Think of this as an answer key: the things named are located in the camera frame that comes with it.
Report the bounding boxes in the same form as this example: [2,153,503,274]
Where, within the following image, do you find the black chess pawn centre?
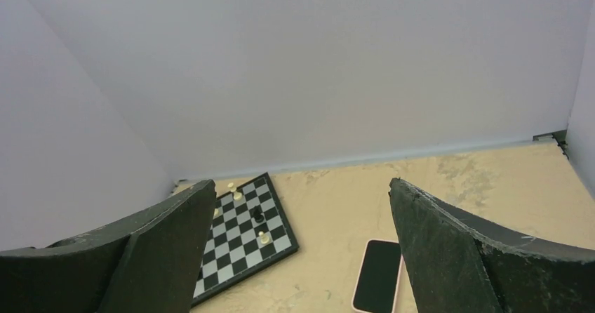
[251,206,265,223]

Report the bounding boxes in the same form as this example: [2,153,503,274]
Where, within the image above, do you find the phone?
[352,239,404,313]

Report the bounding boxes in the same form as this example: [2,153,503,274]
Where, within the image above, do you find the black and white chessboard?
[191,173,300,307]

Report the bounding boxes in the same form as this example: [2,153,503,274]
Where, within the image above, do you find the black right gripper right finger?
[389,178,594,312]

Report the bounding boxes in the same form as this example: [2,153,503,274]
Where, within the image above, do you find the white chess pawn right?
[258,231,270,245]

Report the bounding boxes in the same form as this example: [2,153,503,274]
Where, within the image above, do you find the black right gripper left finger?
[1,180,217,312]

